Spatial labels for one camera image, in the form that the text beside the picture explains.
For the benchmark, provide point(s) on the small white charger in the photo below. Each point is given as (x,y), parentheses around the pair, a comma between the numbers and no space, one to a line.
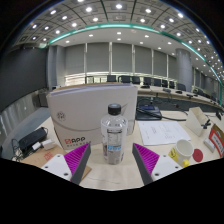
(48,144)

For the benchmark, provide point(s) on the clear plastic water bottle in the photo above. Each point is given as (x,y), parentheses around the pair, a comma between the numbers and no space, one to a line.
(114,133)

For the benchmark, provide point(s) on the flat round red coaster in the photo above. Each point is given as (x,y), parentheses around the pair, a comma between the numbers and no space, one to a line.
(198,155)

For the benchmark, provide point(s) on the row of black office chairs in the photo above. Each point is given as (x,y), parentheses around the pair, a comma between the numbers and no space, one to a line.
(125,79)

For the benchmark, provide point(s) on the white copy paper carton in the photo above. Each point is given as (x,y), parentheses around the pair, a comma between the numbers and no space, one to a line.
(80,113)

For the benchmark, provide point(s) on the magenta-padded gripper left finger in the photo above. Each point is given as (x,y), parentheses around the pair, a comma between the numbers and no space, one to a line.
(60,165)

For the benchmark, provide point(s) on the small black desk microphone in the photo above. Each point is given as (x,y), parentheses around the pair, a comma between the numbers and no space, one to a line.
(218,115)

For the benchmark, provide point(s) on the black marker pen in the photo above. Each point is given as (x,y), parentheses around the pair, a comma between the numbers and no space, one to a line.
(206,124)

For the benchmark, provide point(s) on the flat brown cardboard sheet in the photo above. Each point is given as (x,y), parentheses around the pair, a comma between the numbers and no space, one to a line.
(36,159)

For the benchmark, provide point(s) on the group of ceiling lights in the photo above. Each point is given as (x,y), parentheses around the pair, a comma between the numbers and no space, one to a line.
(119,6)

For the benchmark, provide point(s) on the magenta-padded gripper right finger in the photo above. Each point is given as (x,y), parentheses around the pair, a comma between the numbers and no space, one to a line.
(163,165)

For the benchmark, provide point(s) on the long curved conference desk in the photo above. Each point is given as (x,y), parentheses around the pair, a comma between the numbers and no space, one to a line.
(173,103)

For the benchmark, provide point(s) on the small white labelled box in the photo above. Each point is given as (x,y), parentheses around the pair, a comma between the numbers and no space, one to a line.
(209,144)

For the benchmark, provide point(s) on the white printed paper sheet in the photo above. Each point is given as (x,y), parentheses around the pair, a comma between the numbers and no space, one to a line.
(163,133)

